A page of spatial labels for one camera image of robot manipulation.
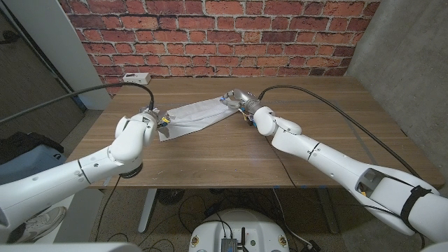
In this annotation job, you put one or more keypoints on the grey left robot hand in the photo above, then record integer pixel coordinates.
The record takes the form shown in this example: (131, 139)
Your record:
(164, 122)

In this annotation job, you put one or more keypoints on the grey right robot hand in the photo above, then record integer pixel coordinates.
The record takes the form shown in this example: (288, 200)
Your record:
(243, 98)

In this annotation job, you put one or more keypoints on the white handkerchief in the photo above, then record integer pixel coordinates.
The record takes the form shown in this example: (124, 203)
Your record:
(196, 117)

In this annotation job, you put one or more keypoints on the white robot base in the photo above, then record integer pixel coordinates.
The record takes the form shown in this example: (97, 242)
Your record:
(255, 227)

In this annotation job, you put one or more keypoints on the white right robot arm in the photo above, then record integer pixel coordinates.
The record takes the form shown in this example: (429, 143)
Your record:
(332, 161)

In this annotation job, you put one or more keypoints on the silver box on robot base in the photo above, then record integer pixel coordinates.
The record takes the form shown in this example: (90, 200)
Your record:
(229, 245)

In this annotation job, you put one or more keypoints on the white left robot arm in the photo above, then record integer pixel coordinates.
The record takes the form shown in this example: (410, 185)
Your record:
(70, 178)

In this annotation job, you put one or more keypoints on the white power strip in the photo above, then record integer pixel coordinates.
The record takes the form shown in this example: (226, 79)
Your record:
(138, 80)

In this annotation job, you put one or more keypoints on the brick print backdrop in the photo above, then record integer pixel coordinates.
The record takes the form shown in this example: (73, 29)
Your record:
(224, 35)

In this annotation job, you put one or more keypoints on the black round fan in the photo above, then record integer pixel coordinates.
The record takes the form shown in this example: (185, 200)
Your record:
(169, 196)

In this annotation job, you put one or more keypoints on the metal table leg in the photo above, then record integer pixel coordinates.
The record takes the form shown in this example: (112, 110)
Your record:
(327, 213)
(147, 213)

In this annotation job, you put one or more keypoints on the black bag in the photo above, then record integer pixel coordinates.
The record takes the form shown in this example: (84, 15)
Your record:
(21, 143)

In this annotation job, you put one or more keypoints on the white robot torso rim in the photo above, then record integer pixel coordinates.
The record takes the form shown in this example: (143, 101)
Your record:
(70, 247)

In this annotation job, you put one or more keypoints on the white sneaker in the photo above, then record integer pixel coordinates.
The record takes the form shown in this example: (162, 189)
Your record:
(38, 225)

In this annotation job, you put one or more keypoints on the black power adapter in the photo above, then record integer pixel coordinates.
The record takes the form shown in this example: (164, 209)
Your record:
(311, 246)

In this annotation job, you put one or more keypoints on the white wall column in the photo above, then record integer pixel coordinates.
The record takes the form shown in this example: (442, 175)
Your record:
(59, 42)

